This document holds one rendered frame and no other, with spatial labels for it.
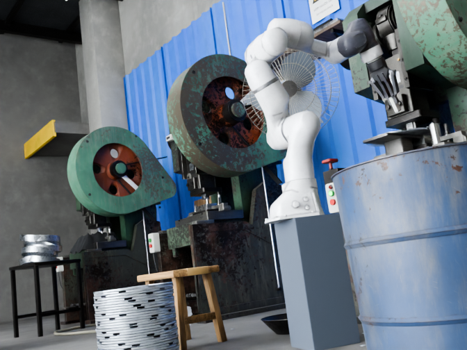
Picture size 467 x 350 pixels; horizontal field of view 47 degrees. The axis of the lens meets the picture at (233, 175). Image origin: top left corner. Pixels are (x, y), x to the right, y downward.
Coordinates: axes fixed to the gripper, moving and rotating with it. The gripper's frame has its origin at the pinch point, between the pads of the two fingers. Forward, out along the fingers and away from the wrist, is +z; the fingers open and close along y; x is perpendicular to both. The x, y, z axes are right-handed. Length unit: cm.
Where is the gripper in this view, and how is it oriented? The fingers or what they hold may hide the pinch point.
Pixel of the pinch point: (395, 103)
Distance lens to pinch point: 240.6
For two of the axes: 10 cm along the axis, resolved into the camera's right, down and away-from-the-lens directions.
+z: 4.5, 8.8, 1.2
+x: 6.3, -4.2, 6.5
